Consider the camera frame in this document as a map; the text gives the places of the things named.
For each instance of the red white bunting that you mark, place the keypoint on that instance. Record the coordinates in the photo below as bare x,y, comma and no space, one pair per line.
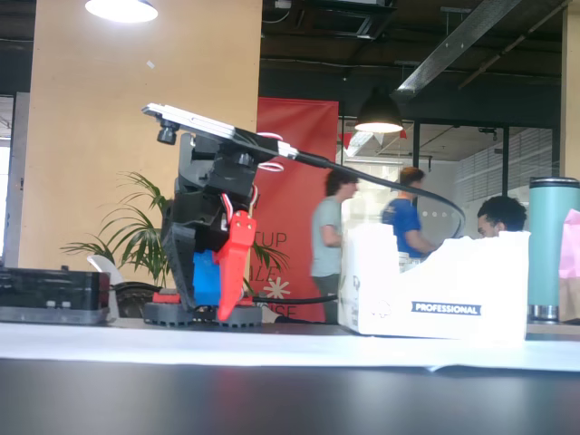
349,138

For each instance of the cardboard box with pink paper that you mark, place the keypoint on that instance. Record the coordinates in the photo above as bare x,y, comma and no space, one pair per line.
571,254

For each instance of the black perforated table clamp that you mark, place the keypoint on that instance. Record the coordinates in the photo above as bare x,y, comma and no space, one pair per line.
165,312
247,317

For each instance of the person in blue shirt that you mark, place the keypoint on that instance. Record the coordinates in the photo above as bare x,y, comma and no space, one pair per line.
403,222

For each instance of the person in grey shirt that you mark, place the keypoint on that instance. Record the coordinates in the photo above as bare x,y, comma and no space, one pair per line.
326,235

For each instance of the white cardboard box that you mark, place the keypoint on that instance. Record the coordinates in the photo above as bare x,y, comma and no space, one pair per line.
453,290

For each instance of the green potted palm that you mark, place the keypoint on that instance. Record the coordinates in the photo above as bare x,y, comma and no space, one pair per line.
136,226

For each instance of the black electronics case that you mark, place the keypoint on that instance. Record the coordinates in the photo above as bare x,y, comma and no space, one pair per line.
50,290

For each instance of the white strip camera board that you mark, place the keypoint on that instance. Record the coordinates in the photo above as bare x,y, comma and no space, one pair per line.
204,123

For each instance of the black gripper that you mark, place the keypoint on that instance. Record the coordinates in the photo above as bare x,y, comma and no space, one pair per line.
213,232

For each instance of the black ceiling air unit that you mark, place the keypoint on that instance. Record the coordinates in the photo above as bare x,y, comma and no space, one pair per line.
353,18

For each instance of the teal tumbler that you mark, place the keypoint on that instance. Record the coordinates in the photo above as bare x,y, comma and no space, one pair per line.
550,235

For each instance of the dark steel ceiling beam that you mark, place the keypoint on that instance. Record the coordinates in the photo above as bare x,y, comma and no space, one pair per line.
453,45

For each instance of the light grey curved piece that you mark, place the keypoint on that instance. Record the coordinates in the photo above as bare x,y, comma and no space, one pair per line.
104,272

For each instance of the person with dark curly hair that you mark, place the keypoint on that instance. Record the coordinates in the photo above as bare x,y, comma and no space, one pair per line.
500,213

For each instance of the red banner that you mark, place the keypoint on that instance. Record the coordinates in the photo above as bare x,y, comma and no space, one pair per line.
299,204

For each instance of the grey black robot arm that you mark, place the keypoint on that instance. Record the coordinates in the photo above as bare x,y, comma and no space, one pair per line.
199,167

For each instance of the black pendant lamp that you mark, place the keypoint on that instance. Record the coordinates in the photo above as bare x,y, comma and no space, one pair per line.
378,113

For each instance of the white round ceiling lamp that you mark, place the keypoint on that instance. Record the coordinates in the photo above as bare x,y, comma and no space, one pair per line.
121,8

